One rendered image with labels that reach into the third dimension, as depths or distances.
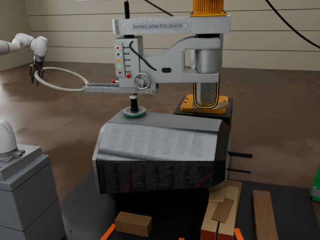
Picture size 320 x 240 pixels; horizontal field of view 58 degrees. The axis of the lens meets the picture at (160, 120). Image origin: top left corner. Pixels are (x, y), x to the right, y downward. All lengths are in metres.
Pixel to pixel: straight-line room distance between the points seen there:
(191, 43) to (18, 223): 1.85
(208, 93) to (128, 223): 1.57
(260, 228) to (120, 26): 2.00
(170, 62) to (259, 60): 6.11
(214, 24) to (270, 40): 6.02
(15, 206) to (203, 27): 1.87
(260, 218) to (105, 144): 1.47
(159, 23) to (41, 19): 8.61
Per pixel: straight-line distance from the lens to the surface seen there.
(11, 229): 2.48
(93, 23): 9.71
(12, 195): 2.23
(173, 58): 2.46
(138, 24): 2.45
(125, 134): 2.56
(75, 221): 2.94
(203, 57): 2.46
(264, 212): 2.84
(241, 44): 8.38
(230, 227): 2.46
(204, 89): 3.18
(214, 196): 2.71
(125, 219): 2.67
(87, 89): 2.75
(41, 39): 2.76
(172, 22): 2.41
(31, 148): 2.43
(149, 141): 2.47
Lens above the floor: 1.89
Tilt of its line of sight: 23 degrees down
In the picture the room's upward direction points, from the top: 2 degrees counter-clockwise
